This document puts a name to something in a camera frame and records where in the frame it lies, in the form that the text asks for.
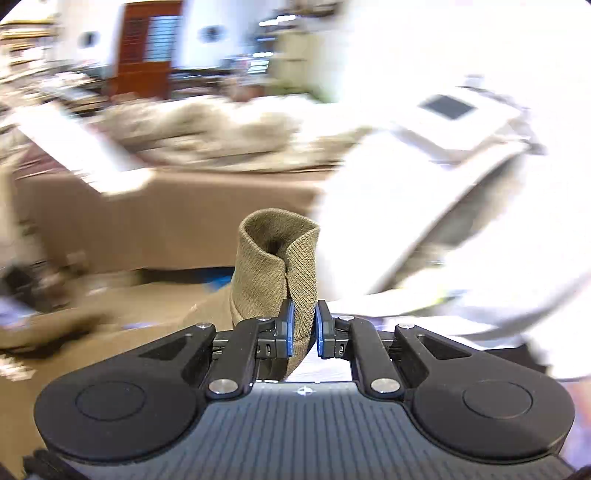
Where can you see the beige crumpled blanket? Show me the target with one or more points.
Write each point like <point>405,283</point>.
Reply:
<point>217,129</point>

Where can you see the white device with dark screen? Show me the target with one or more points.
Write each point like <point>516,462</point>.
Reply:
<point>455,120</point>

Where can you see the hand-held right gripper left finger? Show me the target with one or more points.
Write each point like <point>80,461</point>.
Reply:
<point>287,330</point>

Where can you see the brown wooden door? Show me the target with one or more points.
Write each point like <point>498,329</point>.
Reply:
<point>144,50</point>

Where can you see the brown covered bed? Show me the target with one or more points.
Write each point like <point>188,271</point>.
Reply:
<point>184,217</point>

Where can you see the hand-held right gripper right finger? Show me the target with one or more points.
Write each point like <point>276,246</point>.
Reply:
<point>319,330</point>

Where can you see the olive green knit garment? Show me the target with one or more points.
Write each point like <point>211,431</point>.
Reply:
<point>277,258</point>

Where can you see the white cloth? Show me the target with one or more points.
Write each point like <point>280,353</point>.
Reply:
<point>392,221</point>

